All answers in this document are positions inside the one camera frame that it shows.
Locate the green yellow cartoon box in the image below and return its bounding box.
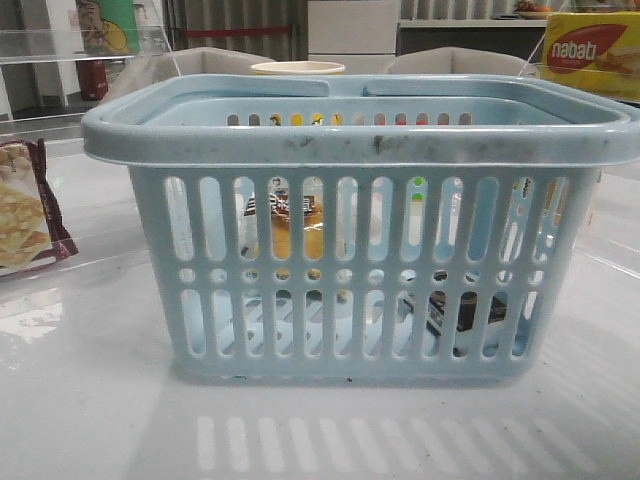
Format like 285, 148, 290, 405
76, 0, 140, 55

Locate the beige armchair left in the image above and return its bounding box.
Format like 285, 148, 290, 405
104, 47, 273, 101

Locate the clear acrylic shelf left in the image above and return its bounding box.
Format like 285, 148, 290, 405
1, 26, 170, 65

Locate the yellow nabati wafer box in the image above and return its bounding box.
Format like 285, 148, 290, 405
540, 11, 639, 101

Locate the brown cracker snack packet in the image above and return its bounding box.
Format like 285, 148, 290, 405
1, 139, 78, 277

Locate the white cabinet background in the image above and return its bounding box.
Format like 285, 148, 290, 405
307, 1, 401, 55

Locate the beige armchair right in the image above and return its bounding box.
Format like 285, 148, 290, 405
381, 47, 539, 78

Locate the red fire extinguisher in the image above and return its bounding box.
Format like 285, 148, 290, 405
76, 60, 108, 100

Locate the light blue plastic basket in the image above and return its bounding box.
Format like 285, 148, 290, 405
82, 74, 639, 383

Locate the beige armchair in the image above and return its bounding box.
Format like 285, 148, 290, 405
381, 47, 539, 78
104, 47, 273, 101

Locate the packaged bread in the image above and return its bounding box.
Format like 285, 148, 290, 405
239, 175, 511, 334

